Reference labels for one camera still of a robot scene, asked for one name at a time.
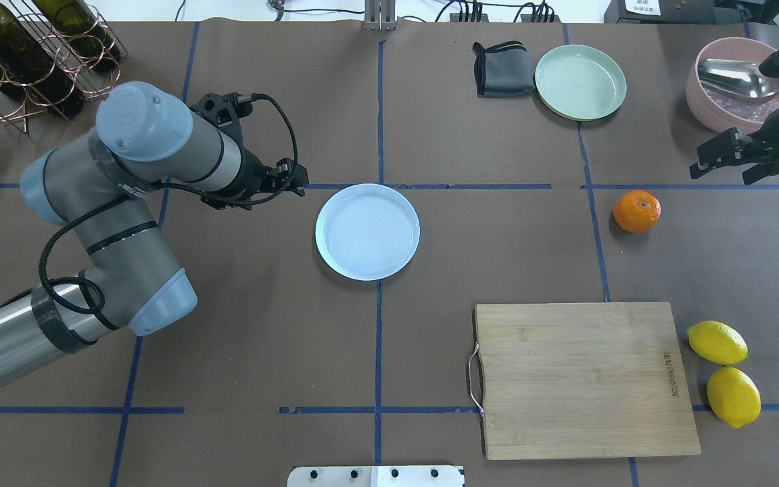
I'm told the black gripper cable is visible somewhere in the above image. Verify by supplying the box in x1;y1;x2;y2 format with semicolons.
38;93;300;333

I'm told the light blue plate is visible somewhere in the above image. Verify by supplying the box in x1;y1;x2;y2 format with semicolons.
314;184;421;281

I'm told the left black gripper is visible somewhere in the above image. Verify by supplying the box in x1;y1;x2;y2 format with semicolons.
191;93;309;204

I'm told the wooden cutting board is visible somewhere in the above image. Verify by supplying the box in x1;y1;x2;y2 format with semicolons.
473;302;701;461

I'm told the green plate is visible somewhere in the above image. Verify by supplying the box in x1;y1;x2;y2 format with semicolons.
534;44;628;122

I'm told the dark wine bottle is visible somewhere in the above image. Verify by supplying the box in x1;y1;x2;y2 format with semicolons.
33;1;122;73
0;3;85;118

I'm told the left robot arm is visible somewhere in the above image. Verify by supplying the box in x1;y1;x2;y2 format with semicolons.
0;81;309;387

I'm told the aluminium frame post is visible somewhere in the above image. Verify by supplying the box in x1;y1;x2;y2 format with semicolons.
364;0;398;31

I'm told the copper wire bottle rack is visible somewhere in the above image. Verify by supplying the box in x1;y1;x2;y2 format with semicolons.
0;1;127;135

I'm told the yellow lemon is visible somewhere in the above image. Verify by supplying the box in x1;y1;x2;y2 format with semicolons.
687;320;749;366
705;366;761;429

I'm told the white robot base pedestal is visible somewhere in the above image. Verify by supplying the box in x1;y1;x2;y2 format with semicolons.
287;465;466;486

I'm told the dark grey folded cloth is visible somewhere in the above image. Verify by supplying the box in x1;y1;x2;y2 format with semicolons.
473;41;536;98

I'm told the metal ice scoop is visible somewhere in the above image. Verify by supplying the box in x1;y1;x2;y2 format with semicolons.
697;58;779;101

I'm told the orange mandarin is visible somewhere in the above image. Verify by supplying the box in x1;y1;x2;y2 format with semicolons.
612;190;661;233

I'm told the pink bowl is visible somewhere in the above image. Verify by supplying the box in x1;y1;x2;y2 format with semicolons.
684;37;779;134

